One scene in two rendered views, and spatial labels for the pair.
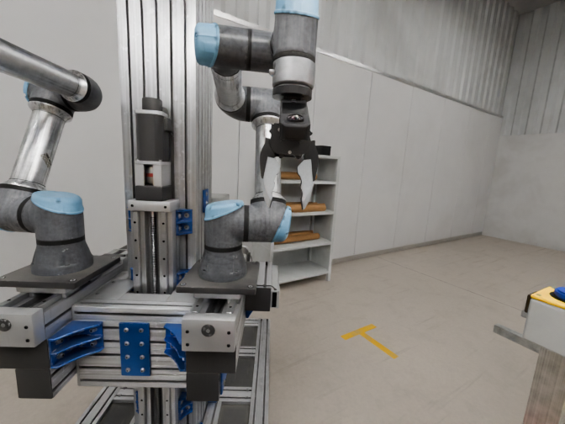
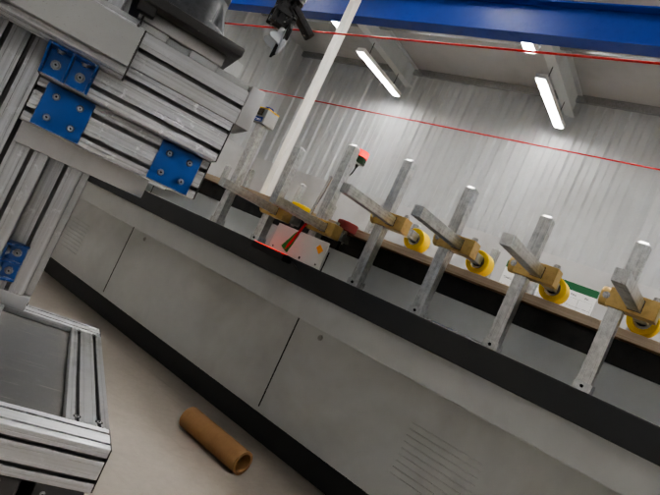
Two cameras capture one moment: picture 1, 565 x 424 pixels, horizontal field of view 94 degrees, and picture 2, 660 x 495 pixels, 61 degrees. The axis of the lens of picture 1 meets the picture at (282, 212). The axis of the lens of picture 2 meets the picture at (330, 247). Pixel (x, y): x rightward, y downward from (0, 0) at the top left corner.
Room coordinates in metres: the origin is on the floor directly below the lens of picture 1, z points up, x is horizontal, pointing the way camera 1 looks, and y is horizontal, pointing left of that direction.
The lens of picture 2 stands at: (0.79, 1.91, 0.70)
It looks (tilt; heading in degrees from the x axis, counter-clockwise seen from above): 3 degrees up; 248
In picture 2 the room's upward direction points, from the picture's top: 25 degrees clockwise
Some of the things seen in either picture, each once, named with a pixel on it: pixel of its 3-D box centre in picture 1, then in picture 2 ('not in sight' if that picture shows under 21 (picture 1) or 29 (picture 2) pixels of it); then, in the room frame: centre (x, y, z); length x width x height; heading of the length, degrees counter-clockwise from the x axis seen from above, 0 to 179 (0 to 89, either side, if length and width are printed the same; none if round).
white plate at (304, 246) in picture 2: not in sight; (298, 245); (0.13, 0.02, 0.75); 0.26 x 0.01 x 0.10; 120
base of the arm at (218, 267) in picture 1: (223, 257); not in sight; (0.80, 0.18, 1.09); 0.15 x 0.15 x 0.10
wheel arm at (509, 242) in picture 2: not in sight; (534, 266); (-0.25, 0.75, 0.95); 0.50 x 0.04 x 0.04; 30
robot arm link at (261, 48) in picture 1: (277, 54); not in sight; (0.60, 0.03, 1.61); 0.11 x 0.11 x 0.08; 10
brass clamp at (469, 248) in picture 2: not in sight; (455, 244); (-0.17, 0.49, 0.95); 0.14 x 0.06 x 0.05; 120
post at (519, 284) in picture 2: not in sight; (515, 294); (-0.28, 0.69, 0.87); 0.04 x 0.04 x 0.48; 30
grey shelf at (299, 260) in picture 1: (294, 219); not in sight; (3.13, -0.15, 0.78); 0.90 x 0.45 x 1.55; 122
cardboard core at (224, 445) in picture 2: not in sight; (214, 439); (0.14, 0.13, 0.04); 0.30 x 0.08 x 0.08; 120
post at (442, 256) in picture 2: not in sight; (441, 258); (-0.16, 0.47, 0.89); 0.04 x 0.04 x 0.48; 30
